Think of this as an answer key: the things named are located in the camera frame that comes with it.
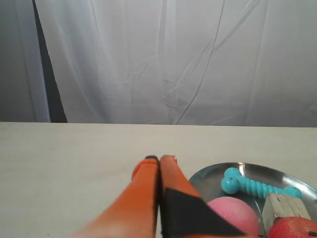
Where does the turquoise bone dog toy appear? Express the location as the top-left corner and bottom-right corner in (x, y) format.
(221, 167), (303, 198)

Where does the red toy apple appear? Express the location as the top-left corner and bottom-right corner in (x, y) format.
(267, 217), (317, 238)

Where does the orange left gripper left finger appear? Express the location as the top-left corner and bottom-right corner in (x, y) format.
(72, 155), (159, 238)

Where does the pink toy peach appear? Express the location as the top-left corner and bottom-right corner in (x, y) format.
(207, 196), (260, 237)

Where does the white backdrop curtain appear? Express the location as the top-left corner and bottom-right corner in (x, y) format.
(0, 0), (317, 127)

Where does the large round metal plate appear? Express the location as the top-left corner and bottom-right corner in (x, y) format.
(188, 162), (317, 236)

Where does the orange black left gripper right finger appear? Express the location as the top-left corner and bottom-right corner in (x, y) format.
(160, 155), (249, 238)

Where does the wooden block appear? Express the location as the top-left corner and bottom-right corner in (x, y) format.
(262, 193), (311, 236)

